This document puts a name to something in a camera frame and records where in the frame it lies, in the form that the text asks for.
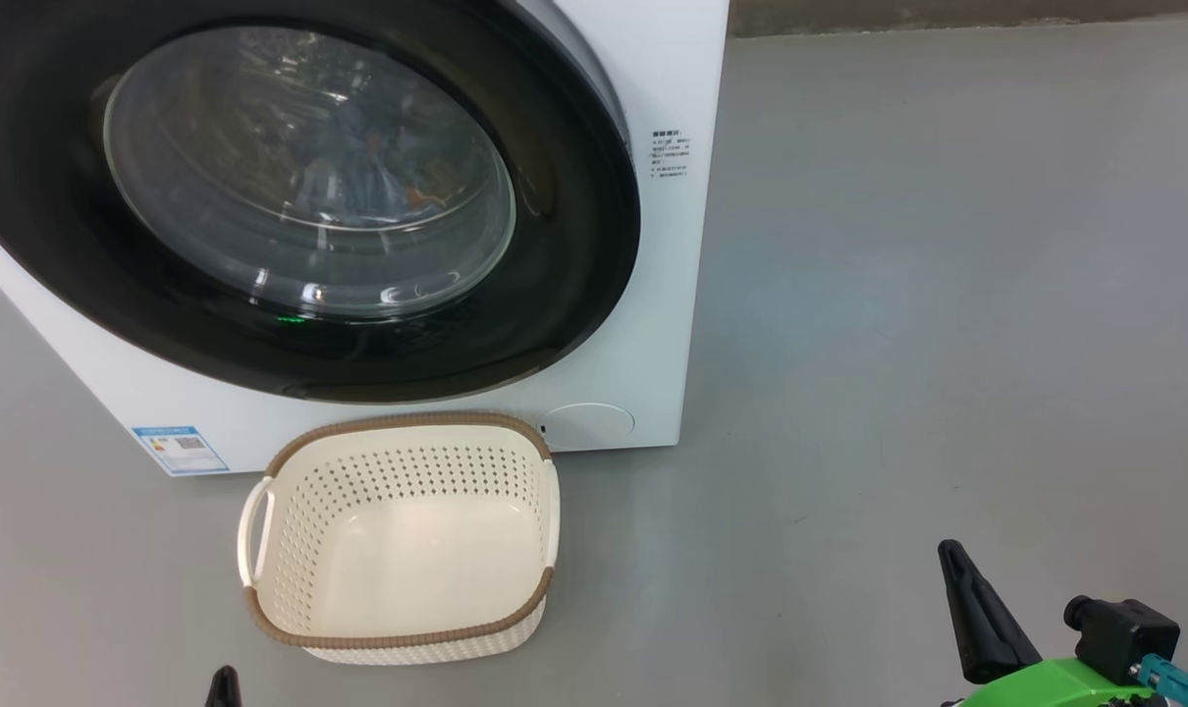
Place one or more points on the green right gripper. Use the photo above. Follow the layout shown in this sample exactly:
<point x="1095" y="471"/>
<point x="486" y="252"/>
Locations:
<point x="1055" y="687"/>

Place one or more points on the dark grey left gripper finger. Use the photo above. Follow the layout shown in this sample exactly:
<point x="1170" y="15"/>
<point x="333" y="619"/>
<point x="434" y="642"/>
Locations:
<point x="224" y="689"/>

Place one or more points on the round dark washing machine door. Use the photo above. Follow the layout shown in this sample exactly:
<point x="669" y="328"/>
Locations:
<point x="574" y="245"/>

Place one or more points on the cream perforated laundry basket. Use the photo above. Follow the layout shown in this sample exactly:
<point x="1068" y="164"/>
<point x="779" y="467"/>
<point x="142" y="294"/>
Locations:
<point x="407" y="550"/>

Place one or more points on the white front-load washing machine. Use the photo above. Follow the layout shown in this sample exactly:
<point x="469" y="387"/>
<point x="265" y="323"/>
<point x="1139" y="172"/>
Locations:
<point x="673" y="295"/>

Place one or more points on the blue energy label sticker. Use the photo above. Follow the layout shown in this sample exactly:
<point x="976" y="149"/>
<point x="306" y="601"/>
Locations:
<point x="182" y="447"/>

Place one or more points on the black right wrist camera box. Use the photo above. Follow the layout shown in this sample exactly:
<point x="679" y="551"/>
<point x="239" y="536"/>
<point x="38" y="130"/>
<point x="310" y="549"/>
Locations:
<point x="1124" y="638"/>

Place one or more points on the teal right camera connector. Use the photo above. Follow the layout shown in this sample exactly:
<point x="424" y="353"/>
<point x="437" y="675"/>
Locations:
<point x="1173" y="678"/>

